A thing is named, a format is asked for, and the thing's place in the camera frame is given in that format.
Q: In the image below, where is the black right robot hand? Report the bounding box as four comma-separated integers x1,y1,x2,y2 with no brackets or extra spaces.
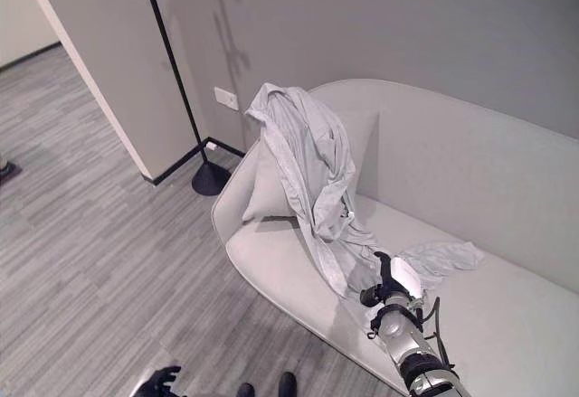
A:
359,250,431,308

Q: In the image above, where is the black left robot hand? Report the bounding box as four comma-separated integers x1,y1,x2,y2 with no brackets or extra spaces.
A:
133,378,185,397

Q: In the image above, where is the light grey garment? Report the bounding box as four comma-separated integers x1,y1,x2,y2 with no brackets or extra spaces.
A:
243,82,485,301

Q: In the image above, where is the light grey sofa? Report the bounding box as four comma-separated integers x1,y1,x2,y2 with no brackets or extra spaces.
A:
210,79,579,397

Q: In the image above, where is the black coat rack stand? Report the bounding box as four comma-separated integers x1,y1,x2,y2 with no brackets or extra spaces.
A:
131,0,233,197

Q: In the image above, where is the light grey cushion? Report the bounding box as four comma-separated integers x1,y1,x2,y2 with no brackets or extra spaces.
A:
241,108,380,222

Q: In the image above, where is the person's foot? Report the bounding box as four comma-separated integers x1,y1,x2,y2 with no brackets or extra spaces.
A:
0,155,23,186

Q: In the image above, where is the white wall socket plate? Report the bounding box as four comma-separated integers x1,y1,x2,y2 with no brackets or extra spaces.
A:
213,86,239,109

